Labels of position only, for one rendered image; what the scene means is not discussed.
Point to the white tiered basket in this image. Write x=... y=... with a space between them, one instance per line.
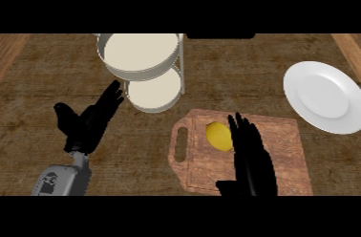
x=140 y=65

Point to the white round plate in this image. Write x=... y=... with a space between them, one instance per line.
x=324 y=96

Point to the black appliance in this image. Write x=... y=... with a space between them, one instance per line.
x=221 y=35

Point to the brown wooden cutting board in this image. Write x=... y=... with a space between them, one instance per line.
x=197 y=158

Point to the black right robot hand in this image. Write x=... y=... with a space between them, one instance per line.
x=250 y=158

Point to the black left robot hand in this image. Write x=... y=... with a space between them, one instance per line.
x=88 y=123

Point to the yellow lemon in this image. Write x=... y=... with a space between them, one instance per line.
x=218 y=136

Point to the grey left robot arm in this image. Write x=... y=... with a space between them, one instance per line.
x=65 y=178

